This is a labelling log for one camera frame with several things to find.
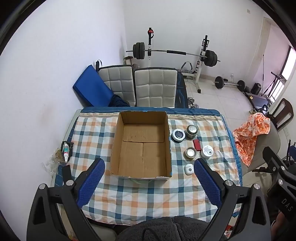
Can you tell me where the white cushioned chair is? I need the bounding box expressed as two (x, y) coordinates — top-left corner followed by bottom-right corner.
(134, 68), (178, 108)
(98, 65), (137, 107)

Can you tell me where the treadmill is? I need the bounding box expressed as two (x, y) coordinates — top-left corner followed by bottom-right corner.
(245, 91), (272, 109)

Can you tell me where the cardboard box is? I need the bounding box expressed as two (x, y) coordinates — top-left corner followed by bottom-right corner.
(109, 111), (173, 181)

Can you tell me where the dark wooden chair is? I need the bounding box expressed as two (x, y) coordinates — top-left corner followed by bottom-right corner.
(268, 98), (294, 130)

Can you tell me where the plaid blanket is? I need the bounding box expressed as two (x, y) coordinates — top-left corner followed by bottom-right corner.
(54, 107), (243, 226)

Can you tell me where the orange floral cloth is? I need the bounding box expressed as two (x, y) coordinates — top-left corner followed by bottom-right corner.
(232, 113), (271, 167)

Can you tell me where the metal candle tin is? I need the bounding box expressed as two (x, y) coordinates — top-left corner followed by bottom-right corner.
(184, 147), (197, 160)

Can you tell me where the short barbell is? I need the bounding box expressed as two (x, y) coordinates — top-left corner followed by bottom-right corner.
(214, 76), (246, 91)

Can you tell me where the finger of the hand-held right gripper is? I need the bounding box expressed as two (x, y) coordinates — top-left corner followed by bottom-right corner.
(262, 146), (292, 186)

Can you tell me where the long barbell with black plates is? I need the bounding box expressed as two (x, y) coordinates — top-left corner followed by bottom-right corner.
(126, 42), (221, 66)

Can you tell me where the white tube in holder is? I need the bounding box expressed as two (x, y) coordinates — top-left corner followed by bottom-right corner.
(60, 141), (74, 164)

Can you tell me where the dark grey fleece clothing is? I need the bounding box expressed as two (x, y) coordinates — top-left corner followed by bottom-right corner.
(116, 216), (208, 241)

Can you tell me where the blue foam mat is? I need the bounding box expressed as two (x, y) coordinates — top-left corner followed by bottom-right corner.
(72, 65), (115, 107)

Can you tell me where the white round tin black lid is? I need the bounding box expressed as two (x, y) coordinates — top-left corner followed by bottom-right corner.
(172, 129), (186, 142)

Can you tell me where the window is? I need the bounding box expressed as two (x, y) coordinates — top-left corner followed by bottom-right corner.
(279, 46), (296, 102)

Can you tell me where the navy knitted cloth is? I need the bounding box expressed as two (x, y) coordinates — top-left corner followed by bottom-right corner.
(110, 94), (131, 107)

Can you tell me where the metal shaker cup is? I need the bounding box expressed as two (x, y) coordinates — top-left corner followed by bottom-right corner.
(186, 125), (199, 139)

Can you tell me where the clear plastic bag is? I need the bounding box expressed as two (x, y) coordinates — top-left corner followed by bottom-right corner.
(42, 148), (66, 174)

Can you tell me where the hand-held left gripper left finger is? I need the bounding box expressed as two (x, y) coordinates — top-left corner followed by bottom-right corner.
(27, 158), (105, 241)

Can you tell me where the white weight rack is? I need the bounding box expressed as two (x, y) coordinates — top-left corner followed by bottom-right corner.
(146, 27), (210, 94)

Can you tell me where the white plastic jar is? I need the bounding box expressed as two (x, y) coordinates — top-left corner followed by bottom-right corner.
(200, 145), (214, 159)

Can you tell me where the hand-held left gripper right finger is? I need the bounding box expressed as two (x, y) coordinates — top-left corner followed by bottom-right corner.
(194, 159), (271, 241)

